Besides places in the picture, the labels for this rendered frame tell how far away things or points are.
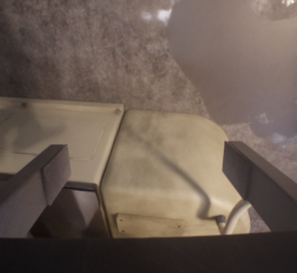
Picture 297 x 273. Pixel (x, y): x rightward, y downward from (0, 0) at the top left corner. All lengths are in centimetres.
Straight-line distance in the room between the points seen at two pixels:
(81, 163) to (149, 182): 34
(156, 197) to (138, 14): 86
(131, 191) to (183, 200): 22
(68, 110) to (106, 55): 46
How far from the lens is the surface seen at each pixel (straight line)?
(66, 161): 17
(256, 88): 132
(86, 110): 138
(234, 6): 113
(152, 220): 107
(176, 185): 94
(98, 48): 121
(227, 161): 17
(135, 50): 116
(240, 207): 79
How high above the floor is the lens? 109
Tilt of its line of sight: 51 degrees down
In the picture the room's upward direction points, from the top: 170 degrees counter-clockwise
